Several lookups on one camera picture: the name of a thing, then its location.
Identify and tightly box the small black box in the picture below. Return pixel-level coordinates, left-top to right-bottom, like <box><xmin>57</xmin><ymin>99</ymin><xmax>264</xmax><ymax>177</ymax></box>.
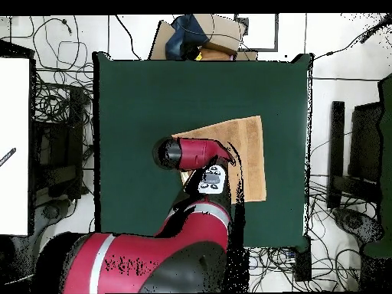
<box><xmin>294</xmin><ymin>237</ymin><xmax>312</xmax><ymax>282</ymax></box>

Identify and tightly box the dark green table cloth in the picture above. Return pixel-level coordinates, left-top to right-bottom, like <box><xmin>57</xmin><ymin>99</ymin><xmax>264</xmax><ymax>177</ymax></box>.
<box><xmin>92</xmin><ymin>51</ymin><xmax>315</xmax><ymax>250</ymax></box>

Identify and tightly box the dark blue garment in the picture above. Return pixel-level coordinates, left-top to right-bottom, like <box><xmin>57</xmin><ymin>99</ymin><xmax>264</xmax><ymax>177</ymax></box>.
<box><xmin>165</xmin><ymin>14</ymin><xmax>211</xmax><ymax>61</ymax></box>

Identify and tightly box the black rectangular frame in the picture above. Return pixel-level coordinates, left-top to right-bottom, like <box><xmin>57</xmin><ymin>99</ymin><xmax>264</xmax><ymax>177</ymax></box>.
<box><xmin>234</xmin><ymin>13</ymin><xmax>279</xmax><ymax>53</ymax></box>

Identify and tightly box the orange-brown folded cloth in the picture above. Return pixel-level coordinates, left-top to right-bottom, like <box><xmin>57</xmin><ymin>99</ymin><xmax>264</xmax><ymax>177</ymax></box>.
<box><xmin>198</xmin><ymin>46</ymin><xmax>237</xmax><ymax>61</ymax></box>

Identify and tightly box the black looped cable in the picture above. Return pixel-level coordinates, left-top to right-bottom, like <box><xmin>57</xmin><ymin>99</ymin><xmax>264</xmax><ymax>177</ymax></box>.
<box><xmin>26</xmin><ymin>15</ymin><xmax>96</xmax><ymax>72</ymax></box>

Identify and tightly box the black cable with thick plug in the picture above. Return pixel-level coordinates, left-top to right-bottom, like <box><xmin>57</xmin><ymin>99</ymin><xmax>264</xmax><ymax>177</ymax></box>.
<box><xmin>312</xmin><ymin>13</ymin><xmax>392</xmax><ymax>63</ymax></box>

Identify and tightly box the dark green cloth drape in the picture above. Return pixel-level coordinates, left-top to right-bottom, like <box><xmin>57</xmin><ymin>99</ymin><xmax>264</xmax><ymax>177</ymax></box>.
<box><xmin>362</xmin><ymin>73</ymin><xmax>392</xmax><ymax>260</ymax></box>

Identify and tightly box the tan terry towel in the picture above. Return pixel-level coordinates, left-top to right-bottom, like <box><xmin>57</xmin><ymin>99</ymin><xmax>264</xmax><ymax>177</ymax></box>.
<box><xmin>171</xmin><ymin>115</ymin><xmax>267</xmax><ymax>204</ymax></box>

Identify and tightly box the black threaded rod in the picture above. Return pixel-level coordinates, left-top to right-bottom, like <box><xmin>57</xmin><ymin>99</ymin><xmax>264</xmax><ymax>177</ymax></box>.
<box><xmin>0</xmin><ymin>147</ymin><xmax>17</xmax><ymax>168</ymax></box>

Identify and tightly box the white flat panel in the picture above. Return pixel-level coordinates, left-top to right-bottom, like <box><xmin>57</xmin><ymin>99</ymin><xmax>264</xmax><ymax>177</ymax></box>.
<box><xmin>0</xmin><ymin>57</ymin><xmax>31</xmax><ymax>237</ymax></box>

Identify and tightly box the black equipment box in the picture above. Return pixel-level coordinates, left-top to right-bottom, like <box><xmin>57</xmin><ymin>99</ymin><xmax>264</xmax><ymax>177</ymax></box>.
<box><xmin>30</xmin><ymin>85</ymin><xmax>93</xmax><ymax>201</ymax></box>

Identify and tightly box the black round stand base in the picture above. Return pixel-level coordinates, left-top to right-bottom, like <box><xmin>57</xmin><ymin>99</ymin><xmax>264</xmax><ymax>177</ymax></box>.
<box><xmin>33</xmin><ymin>198</ymin><xmax>76</xmax><ymax>234</ymax></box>
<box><xmin>332</xmin><ymin>207</ymin><xmax>384</xmax><ymax>246</ymax></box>

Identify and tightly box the brown cardboard box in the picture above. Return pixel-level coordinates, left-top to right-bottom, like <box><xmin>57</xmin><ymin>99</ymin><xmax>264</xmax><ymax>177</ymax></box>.
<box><xmin>148</xmin><ymin>13</ymin><xmax>259</xmax><ymax>61</ymax></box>

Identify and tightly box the black upright bar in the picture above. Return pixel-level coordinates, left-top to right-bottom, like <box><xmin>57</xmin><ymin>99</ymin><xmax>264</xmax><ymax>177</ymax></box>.
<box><xmin>326</xmin><ymin>100</ymin><xmax>346</xmax><ymax>210</ymax></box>

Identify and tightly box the black flat monitor panel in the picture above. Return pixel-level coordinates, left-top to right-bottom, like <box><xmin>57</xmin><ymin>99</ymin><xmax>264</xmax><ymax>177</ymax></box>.
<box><xmin>348</xmin><ymin>101</ymin><xmax>384</xmax><ymax>183</ymax></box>

